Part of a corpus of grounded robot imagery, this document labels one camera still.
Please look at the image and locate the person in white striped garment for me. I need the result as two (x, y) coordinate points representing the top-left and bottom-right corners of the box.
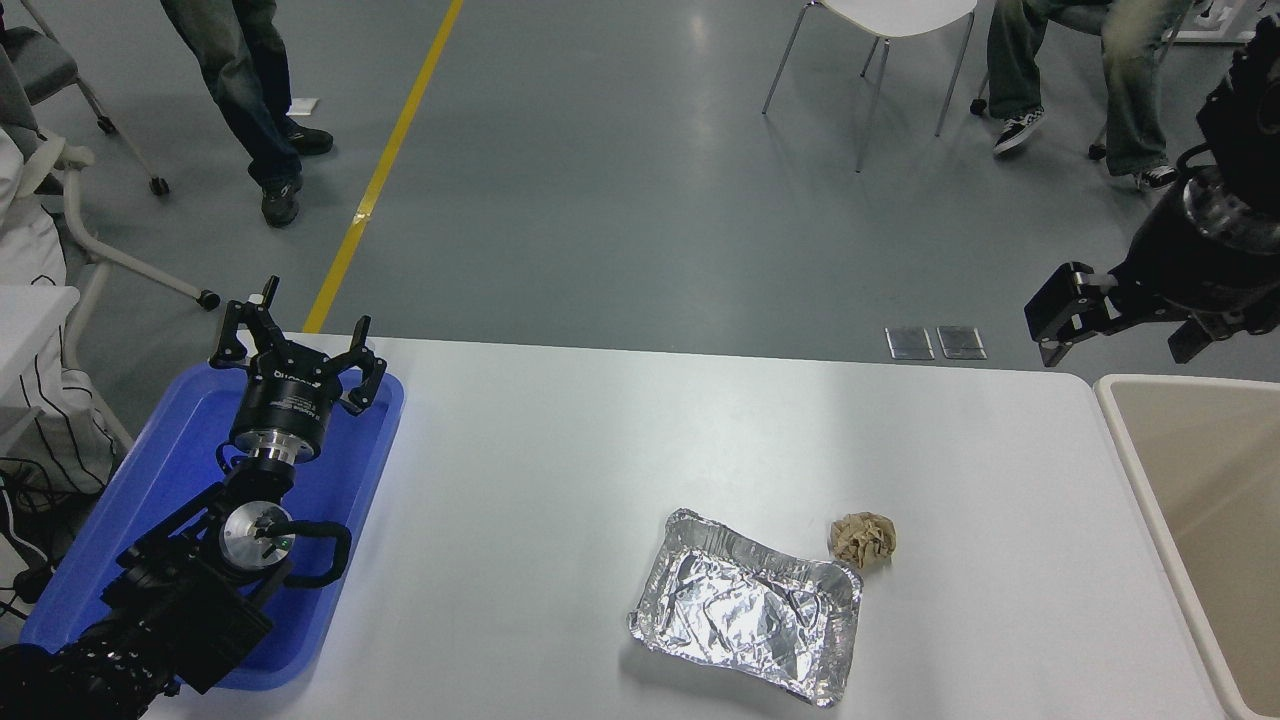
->
(0, 45), (121, 496)

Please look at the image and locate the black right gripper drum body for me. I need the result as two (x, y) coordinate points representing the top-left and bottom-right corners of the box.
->
(1110, 212), (1280, 336)

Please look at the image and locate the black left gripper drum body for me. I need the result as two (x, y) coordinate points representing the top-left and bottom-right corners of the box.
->
(232, 355), (348, 446)

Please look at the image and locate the blue plastic tray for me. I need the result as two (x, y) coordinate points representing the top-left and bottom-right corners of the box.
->
(20, 362), (406, 693)

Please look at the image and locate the white chair with metal legs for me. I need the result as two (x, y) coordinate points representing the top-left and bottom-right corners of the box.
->
(762, 0), (979, 173)

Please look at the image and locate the standing person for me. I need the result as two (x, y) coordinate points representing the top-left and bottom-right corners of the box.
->
(160, 0), (335, 229)

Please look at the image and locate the crinkled foil tray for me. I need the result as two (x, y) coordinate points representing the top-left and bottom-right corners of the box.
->
(627, 508), (864, 709)

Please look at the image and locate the white-framed chair with castors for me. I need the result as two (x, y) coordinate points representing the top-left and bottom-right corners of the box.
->
(35, 140), (223, 451)

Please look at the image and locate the large pale bin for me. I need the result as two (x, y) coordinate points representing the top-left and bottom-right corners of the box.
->
(1093, 374), (1280, 720)

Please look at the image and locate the seated person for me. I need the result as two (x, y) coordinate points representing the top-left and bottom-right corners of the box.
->
(985, 0), (1201, 191)

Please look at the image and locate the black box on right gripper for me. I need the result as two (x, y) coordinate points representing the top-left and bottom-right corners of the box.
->
(1168, 315), (1243, 365)

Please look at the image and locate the crumpled tan paper ball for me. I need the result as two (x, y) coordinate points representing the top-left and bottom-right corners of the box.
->
(828, 512), (897, 571)

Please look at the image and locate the grey chair with castors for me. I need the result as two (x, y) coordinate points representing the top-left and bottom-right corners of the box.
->
(0, 0), (171, 197)

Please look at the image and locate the black cable bundle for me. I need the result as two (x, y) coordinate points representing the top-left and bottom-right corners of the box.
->
(0, 455), (71, 616)

